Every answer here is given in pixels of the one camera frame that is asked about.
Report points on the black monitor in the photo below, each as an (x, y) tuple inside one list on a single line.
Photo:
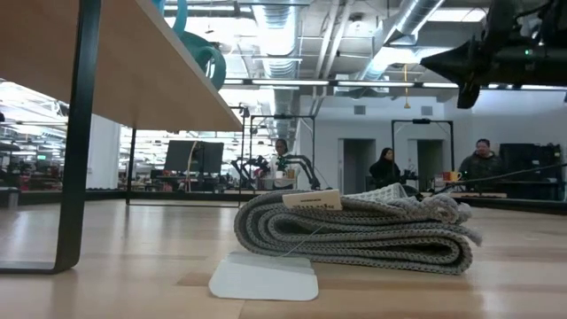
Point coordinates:
[(179, 155), (212, 157)]

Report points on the silver ventilation duct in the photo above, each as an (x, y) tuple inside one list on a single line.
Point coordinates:
[(277, 26), (412, 17)]

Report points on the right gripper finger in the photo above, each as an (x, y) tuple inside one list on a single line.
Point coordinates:
[(456, 64)]

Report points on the wooden shelf with black legs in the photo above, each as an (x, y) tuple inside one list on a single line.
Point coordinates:
[(146, 75)]

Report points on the linear ceiling light strip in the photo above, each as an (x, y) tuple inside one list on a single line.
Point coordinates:
[(376, 83)]

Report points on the white card hang tag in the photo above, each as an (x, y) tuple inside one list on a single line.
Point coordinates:
[(261, 279)]

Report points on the blue mug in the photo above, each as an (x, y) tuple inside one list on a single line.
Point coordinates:
[(181, 15)]

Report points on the yellow mug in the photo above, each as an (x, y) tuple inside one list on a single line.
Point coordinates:
[(454, 176)]

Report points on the yellow hanging pendant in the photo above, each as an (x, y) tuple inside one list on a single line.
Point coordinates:
[(406, 104)]

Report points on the grey folded knit towel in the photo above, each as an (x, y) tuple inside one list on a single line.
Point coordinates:
[(354, 239)]

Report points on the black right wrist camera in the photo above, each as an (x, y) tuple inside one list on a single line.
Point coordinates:
[(496, 22)]

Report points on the black metal station frame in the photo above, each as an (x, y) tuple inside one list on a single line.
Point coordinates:
[(421, 121), (283, 116)]

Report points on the square wall vent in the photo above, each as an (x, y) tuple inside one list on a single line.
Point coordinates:
[(427, 111), (359, 110)]

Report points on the teal mug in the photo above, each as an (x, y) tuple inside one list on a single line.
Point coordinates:
[(192, 42)]

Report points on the white square pillar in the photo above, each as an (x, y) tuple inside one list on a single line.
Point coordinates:
[(106, 155)]

